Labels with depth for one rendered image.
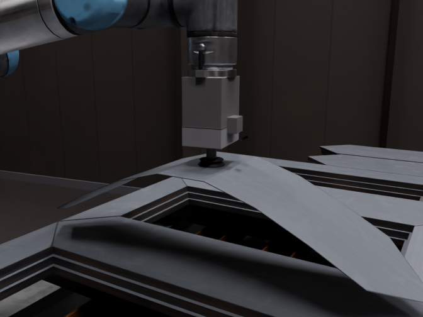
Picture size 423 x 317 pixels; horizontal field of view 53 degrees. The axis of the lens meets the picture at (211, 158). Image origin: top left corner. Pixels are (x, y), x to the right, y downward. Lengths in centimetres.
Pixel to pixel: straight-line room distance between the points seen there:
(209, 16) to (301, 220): 31
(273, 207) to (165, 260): 25
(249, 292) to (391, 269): 20
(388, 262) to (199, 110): 34
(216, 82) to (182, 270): 31
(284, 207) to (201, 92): 20
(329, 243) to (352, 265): 4
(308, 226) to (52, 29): 42
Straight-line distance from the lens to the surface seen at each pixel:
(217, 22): 63
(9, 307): 105
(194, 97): 63
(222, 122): 63
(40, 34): 63
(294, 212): 60
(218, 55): 63
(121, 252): 79
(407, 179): 134
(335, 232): 62
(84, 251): 82
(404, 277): 65
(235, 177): 63
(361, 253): 62
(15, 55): 95
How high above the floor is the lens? 119
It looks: 13 degrees down
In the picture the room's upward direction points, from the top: straight up
